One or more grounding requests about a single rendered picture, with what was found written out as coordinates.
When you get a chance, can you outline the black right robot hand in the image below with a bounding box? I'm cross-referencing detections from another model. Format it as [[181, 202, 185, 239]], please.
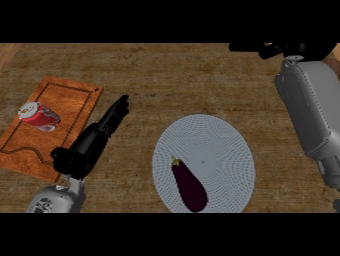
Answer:
[[228, 42, 339, 62]]

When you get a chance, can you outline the brown wooden cutting board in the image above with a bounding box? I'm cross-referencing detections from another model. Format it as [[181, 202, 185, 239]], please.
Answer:
[[0, 75, 106, 183]]

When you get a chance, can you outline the red soda can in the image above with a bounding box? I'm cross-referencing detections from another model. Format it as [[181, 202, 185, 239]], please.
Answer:
[[18, 101, 63, 133]]

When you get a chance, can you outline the grey oval placemat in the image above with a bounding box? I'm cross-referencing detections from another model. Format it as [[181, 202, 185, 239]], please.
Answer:
[[151, 114, 258, 214]]

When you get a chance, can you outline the dark purple eggplant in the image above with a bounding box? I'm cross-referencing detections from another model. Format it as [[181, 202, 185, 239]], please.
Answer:
[[171, 155, 210, 214]]

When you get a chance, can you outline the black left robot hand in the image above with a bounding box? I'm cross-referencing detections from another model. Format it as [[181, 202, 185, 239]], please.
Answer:
[[50, 94, 132, 181]]

